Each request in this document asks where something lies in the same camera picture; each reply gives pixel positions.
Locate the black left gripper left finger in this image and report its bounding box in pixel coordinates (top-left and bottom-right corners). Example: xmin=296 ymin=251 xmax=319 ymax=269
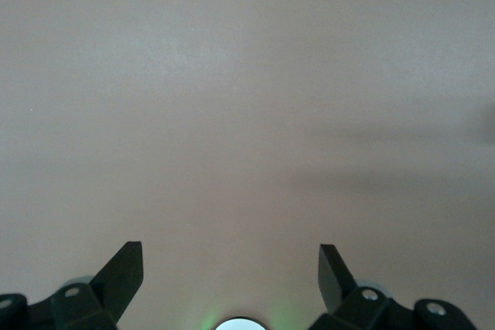
xmin=0 ymin=240 xmax=145 ymax=330

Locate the brown table mat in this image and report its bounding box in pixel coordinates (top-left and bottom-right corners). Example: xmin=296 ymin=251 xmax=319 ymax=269
xmin=0 ymin=0 xmax=495 ymax=330

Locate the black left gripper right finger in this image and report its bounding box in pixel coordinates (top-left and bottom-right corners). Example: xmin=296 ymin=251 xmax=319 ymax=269
xmin=312 ymin=243 xmax=479 ymax=330

